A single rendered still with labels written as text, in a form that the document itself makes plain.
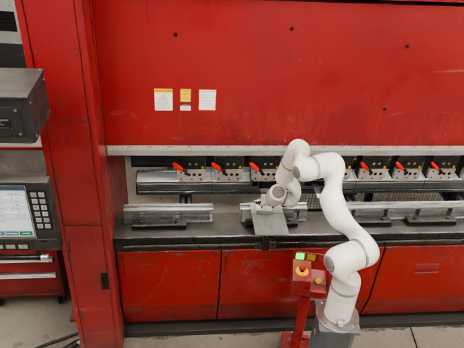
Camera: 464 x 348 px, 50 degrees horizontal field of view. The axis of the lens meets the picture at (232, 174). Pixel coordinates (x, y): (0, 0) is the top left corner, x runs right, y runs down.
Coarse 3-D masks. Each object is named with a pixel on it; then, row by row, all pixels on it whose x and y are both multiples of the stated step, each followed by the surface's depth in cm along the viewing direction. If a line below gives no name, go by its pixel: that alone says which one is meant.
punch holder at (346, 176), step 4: (344, 156) 265; (348, 156) 266; (352, 156) 266; (344, 160) 267; (348, 160) 267; (352, 160) 267; (348, 164) 269; (352, 164) 269; (348, 168) 271; (348, 172) 271; (344, 176) 273; (348, 176) 273; (344, 180) 274
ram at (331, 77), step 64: (128, 0) 209; (192, 0) 212; (256, 0) 214; (320, 0) 220; (128, 64) 226; (192, 64) 228; (256, 64) 231; (320, 64) 234; (384, 64) 237; (448, 64) 240; (128, 128) 245; (192, 128) 248; (256, 128) 251; (320, 128) 254; (384, 128) 258; (448, 128) 261
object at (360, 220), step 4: (356, 220) 289; (360, 220) 290; (364, 220) 290; (368, 220) 290; (372, 220) 290; (376, 220) 290; (380, 220) 291; (388, 220) 291; (360, 224) 289; (364, 224) 289; (368, 224) 290; (372, 224) 290; (376, 224) 290; (380, 224) 290; (384, 224) 291; (388, 224) 291
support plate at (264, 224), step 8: (280, 208) 280; (256, 216) 273; (264, 216) 273; (272, 216) 273; (280, 216) 274; (256, 224) 267; (264, 224) 267; (272, 224) 268; (280, 224) 268; (256, 232) 262; (264, 232) 262; (272, 232) 262; (280, 232) 263; (288, 232) 263
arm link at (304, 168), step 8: (296, 144) 214; (304, 144) 211; (288, 152) 218; (296, 152) 210; (304, 152) 208; (288, 160) 220; (296, 160) 202; (304, 160) 201; (312, 160) 201; (288, 168) 223; (296, 168) 201; (304, 168) 199; (312, 168) 200; (296, 176) 202; (304, 176) 200; (312, 176) 201
